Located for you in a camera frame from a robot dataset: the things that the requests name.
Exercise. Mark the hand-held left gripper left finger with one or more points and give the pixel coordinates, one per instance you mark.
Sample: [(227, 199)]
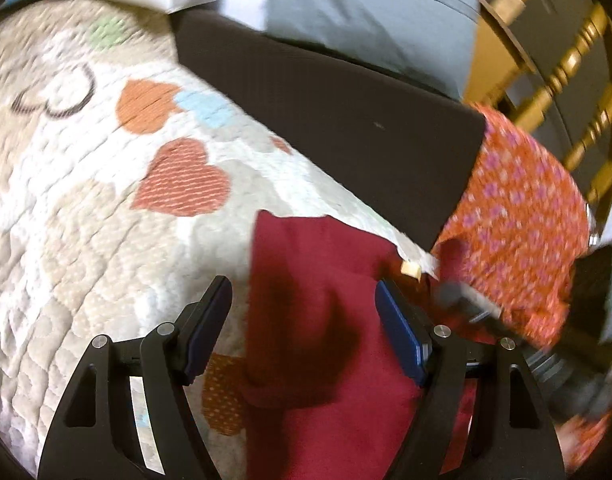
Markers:
[(198, 347)]

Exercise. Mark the orange floral cloth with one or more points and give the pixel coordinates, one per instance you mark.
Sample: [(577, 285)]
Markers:
[(516, 220)]

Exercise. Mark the dark red cloth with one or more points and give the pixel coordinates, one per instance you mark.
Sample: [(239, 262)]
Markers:
[(311, 320)]

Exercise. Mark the quilted heart print blanket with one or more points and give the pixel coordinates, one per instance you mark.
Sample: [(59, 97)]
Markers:
[(85, 210)]

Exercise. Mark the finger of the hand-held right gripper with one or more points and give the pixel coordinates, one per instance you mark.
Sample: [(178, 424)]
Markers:
[(473, 305)]

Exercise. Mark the dark brown cloth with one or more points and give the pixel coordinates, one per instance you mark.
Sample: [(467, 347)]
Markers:
[(346, 125)]

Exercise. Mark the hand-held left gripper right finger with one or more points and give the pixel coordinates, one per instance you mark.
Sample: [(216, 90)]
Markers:
[(403, 332)]

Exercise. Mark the grey pillow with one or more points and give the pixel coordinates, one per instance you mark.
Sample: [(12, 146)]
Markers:
[(376, 15)]

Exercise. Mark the yellow wooden chair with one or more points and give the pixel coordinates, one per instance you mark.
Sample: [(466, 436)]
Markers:
[(576, 60)]

